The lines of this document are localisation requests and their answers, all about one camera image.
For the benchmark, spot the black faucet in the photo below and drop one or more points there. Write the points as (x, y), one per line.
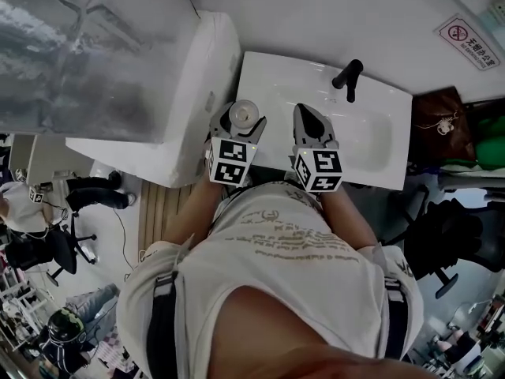
(347, 78)

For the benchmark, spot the green bag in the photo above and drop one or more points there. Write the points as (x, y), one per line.
(491, 144)

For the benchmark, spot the wooden slatted platform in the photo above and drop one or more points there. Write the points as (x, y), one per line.
(158, 211)

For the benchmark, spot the white printed t-shirt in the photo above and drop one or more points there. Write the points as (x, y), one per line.
(276, 251)

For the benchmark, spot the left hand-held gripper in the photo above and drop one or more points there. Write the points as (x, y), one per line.
(230, 160)

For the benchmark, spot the white sink counter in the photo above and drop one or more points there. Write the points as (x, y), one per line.
(276, 77)

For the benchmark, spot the brown bag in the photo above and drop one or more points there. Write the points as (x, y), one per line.
(442, 126)

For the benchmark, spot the person's right forearm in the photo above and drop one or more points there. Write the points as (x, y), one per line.
(347, 221)

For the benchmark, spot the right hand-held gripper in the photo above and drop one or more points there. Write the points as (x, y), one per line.
(319, 168)

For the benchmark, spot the person's left forearm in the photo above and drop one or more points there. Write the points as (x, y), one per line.
(189, 219)

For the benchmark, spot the large plastic-wrapped white block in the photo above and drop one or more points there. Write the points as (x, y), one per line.
(118, 73)

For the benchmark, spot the white bottle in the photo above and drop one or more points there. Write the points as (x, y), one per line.
(244, 113)

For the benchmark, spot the black office chair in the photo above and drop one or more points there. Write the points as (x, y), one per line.
(438, 243)
(59, 251)

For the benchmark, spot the no-smoking wall sign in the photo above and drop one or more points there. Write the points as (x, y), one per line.
(467, 42)

